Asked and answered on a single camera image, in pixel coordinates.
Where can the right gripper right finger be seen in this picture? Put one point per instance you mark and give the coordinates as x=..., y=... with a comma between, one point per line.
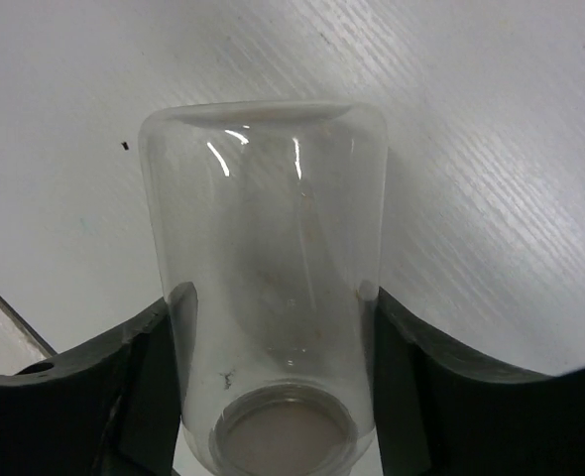
x=442, y=407

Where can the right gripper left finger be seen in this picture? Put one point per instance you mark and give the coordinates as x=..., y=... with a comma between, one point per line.
x=108, y=406

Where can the clear jar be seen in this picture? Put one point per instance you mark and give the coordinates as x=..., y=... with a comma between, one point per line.
x=267, y=222

